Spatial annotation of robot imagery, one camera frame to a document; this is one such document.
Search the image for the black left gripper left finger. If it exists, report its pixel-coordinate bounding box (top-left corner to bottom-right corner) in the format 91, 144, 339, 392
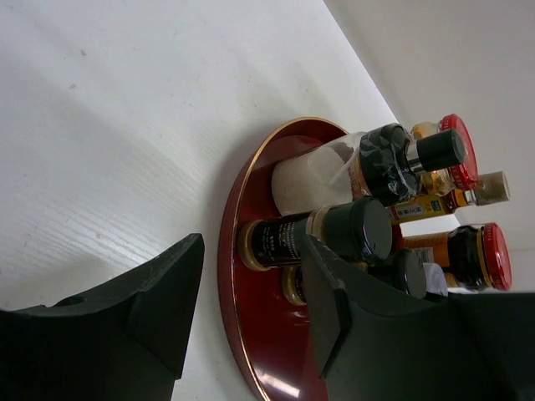
1, 233, 205, 400

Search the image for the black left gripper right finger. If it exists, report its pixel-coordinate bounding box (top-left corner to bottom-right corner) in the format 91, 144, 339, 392
302, 236, 534, 400

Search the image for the white lid seasoning jar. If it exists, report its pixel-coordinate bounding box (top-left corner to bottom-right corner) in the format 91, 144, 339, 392
423, 262, 449, 300

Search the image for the small black cap spice bottle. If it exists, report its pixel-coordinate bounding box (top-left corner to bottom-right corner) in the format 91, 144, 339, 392
237, 196, 392, 272

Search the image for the clear salt shaker black top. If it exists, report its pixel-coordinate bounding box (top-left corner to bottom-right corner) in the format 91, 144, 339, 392
270, 124, 467, 216

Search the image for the red lid sauce jar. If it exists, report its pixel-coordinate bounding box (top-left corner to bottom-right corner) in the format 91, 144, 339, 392
411, 114, 478, 195

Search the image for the yellow label oil bottle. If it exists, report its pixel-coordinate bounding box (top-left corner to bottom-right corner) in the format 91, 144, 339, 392
387, 171, 510, 225

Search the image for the red round tray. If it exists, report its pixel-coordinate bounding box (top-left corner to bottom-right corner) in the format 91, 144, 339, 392
217, 117, 347, 400

